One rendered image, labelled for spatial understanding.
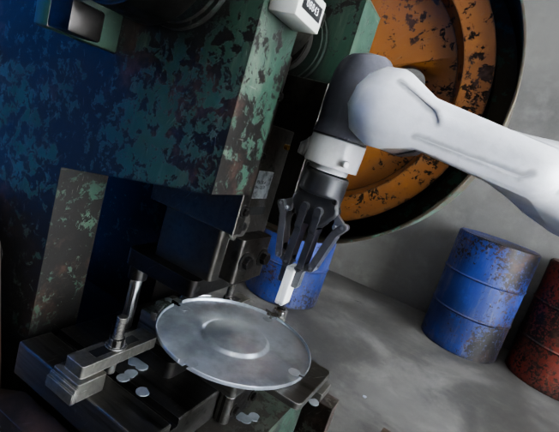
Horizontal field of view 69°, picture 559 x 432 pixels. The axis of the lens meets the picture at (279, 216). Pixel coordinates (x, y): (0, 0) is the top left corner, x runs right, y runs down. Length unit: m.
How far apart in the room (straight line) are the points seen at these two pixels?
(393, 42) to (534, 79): 3.04
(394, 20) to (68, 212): 0.82
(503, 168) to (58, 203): 0.66
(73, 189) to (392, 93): 0.54
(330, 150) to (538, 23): 3.64
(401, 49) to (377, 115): 0.56
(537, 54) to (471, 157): 3.61
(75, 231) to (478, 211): 3.49
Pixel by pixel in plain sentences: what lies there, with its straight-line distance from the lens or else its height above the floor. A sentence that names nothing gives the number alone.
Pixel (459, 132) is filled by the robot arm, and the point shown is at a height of 1.22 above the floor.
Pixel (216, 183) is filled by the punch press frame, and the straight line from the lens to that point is 0.54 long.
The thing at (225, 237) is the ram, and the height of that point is 0.97.
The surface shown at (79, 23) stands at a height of 1.21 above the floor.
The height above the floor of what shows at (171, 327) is 0.78.
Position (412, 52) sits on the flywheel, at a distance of 1.06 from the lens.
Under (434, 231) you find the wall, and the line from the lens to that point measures 3.96.
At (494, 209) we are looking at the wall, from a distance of 3.92.
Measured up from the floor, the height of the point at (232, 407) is 0.68.
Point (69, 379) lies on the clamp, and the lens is 0.71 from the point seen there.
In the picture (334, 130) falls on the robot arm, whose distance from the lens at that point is 0.62.
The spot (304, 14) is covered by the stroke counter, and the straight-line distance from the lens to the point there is 0.55.
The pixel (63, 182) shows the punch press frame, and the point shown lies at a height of 0.98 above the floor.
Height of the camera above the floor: 1.16
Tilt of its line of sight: 11 degrees down
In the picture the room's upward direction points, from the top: 17 degrees clockwise
